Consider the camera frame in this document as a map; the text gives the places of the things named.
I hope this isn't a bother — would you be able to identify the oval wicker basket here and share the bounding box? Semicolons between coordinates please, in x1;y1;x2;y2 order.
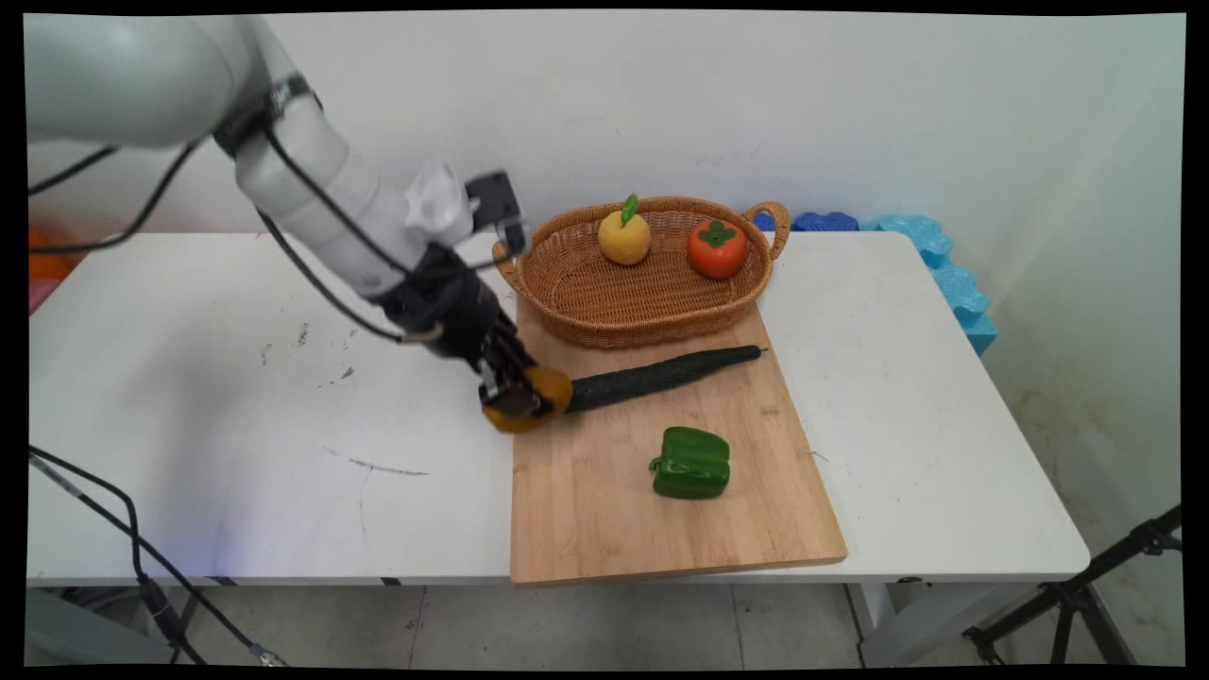
492;195;791;350

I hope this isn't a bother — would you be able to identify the black hanging cable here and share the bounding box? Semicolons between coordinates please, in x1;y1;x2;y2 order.
26;140;204;256

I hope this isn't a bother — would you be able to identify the bamboo cutting board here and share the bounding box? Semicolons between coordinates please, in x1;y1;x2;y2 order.
509;295;849;588

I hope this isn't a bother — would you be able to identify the black cable with connector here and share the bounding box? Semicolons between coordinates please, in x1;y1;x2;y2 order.
26;444;289;668

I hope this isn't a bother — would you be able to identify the light blue foam mat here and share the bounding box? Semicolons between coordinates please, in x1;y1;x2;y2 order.
861;214;999;357

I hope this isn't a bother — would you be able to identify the green bell pepper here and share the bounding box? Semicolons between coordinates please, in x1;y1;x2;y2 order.
648;426;732;501

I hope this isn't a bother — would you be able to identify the dark green cucumber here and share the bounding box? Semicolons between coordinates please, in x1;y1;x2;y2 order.
564;345;769;415

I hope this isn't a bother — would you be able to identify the red persimmon with green calyx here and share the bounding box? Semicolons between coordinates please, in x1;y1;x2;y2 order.
686;219;749;281

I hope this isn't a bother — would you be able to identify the black strap on arm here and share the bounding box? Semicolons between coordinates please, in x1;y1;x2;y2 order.
212;74;324;160

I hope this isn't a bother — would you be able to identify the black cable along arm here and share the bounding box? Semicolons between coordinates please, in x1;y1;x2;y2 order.
253;121;530;343

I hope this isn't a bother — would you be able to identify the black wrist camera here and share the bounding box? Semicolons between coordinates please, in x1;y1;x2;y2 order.
464;170;528;258

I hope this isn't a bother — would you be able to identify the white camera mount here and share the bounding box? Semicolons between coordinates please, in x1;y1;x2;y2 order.
404;161;475;248

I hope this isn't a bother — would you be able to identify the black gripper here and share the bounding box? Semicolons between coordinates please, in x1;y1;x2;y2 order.
376;247;553;421

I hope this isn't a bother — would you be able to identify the orange round fruit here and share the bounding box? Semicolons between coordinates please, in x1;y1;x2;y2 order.
482;365;575;434

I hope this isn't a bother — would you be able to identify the orange foam mat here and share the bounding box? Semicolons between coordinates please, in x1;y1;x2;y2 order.
26;229;75;282

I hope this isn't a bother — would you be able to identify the black tripod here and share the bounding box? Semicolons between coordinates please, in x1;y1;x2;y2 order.
962;504;1183;667

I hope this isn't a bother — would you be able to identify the white table leg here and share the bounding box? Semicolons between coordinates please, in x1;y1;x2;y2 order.
845;581;903;667

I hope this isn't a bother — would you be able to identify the yellow fruit with green leaf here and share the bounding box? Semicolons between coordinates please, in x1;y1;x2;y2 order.
597;193;653;266

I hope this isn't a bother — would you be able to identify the dark blue foam mat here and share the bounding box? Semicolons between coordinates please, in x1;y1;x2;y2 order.
752;210;860;233

